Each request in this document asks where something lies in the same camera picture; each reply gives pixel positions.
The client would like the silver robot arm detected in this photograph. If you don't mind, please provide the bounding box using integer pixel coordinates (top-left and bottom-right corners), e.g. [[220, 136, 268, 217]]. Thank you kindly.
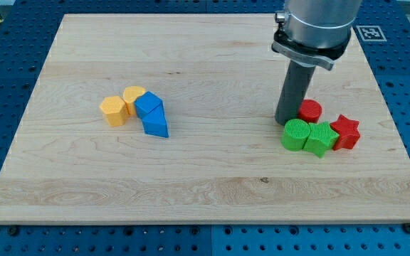
[[272, 0, 362, 70]]

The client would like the green star block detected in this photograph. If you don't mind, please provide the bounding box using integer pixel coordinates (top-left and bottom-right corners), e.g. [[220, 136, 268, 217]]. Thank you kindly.
[[303, 122, 340, 158]]

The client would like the red star block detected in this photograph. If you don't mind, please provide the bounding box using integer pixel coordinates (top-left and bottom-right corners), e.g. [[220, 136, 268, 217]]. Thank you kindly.
[[330, 114, 361, 151]]

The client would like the wooden board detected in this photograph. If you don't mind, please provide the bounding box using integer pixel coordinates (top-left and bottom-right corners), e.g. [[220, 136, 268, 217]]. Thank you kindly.
[[0, 14, 410, 225]]

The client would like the blue triangle block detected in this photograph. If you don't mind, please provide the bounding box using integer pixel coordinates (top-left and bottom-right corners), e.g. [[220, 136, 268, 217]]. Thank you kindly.
[[142, 105, 169, 138]]

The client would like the blue cube block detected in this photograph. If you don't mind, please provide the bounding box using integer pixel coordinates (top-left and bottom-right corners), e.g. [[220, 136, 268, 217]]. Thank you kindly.
[[135, 91, 164, 119]]

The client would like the yellow cylinder block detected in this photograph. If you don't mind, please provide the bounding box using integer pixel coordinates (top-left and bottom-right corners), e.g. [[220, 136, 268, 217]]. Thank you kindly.
[[122, 85, 146, 116]]

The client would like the green cylinder block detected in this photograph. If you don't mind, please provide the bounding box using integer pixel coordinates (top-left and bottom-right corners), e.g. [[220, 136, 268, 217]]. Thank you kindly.
[[280, 119, 311, 151]]

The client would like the yellow hexagon block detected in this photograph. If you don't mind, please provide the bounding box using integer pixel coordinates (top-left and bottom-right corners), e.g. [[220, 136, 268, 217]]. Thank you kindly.
[[100, 96, 129, 127]]

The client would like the red cylinder block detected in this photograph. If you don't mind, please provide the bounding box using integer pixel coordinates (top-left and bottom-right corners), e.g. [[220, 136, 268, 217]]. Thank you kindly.
[[298, 100, 322, 123]]

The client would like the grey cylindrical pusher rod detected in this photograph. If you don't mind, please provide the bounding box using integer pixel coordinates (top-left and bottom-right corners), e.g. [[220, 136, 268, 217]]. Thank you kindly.
[[275, 60, 315, 126]]

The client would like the white fiducial marker tag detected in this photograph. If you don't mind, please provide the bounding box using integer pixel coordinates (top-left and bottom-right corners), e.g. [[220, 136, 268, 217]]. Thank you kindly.
[[356, 25, 387, 42]]

